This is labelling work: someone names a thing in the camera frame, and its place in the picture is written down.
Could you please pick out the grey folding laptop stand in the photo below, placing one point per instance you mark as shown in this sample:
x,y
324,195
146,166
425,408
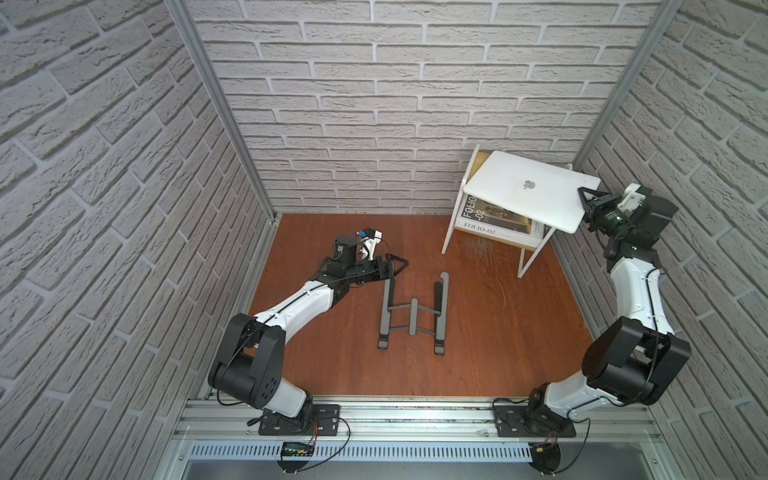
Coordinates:
x,y
438,310

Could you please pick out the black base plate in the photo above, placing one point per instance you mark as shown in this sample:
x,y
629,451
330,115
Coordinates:
x,y
517,421
321,420

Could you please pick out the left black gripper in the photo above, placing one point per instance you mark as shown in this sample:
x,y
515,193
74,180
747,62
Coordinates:
x,y
386,269

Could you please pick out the Folio 02 book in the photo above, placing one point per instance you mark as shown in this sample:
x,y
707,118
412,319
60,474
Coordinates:
x,y
482,218

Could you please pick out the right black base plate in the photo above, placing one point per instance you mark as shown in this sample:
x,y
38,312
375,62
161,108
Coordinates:
x,y
517,421

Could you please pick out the right round black circuit board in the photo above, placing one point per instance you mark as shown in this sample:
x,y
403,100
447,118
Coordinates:
x,y
545,459

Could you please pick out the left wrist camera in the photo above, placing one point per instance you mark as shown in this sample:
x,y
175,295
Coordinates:
x,y
369,239

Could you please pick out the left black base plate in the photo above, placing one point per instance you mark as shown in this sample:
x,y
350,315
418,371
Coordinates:
x,y
321,420

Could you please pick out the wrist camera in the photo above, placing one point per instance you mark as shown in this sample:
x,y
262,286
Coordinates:
x,y
369,239
632,198

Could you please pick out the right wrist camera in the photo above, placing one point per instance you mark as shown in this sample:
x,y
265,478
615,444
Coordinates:
x,y
632,198

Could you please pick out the white wooden side shelf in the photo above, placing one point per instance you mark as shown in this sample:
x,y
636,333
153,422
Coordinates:
x,y
478,158

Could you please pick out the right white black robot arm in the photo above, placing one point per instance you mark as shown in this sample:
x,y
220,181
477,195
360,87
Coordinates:
x,y
636,358

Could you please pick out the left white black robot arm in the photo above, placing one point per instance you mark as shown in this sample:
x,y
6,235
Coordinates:
x,y
248,365

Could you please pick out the aluminium rail frame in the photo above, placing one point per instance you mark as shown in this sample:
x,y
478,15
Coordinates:
x,y
420,429

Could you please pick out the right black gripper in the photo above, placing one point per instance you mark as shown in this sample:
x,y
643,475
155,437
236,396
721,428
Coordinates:
x,y
597,209

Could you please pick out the left green circuit board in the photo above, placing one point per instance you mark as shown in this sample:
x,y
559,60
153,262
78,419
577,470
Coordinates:
x,y
293,450

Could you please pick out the silver laptop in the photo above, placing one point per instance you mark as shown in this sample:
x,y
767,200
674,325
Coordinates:
x,y
539,191

